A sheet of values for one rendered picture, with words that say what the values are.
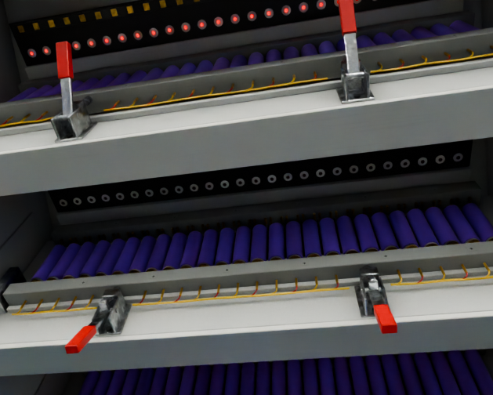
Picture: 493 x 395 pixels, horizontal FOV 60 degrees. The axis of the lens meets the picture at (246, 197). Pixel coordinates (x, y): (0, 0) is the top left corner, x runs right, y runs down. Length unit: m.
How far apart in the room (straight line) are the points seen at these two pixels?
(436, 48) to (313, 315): 0.28
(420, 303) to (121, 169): 0.31
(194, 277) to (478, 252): 0.28
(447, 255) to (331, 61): 0.22
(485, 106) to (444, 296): 0.18
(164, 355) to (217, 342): 0.06
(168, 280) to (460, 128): 0.32
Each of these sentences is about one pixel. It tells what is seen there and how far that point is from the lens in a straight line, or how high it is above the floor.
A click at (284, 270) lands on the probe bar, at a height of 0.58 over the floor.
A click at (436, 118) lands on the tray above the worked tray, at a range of 0.40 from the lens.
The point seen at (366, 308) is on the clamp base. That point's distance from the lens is 0.42.
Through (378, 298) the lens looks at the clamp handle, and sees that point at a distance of 0.41.
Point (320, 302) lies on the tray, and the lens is 0.44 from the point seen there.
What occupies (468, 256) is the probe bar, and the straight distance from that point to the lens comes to 0.47.
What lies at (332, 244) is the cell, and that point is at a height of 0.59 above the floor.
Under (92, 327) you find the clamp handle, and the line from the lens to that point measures 0.44.
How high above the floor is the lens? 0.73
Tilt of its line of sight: 10 degrees down
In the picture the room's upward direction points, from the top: 8 degrees counter-clockwise
